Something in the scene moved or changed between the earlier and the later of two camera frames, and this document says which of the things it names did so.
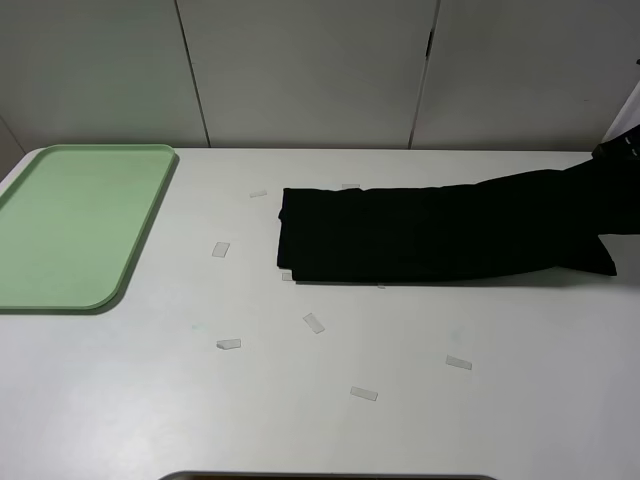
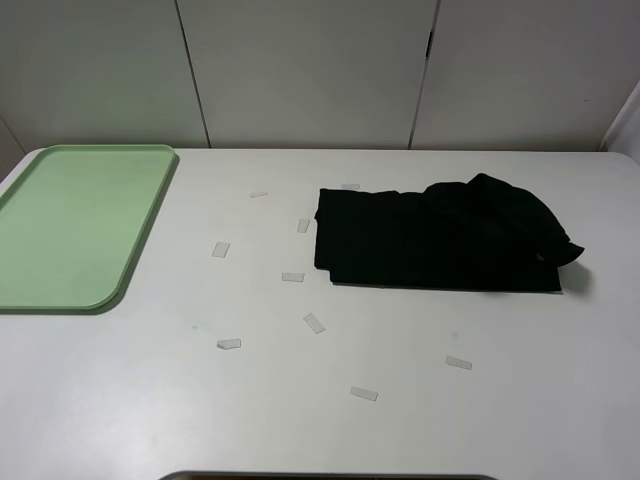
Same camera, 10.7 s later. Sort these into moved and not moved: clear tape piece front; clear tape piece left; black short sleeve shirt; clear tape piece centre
Moved: black short sleeve shirt
Not moved: clear tape piece centre; clear tape piece front; clear tape piece left
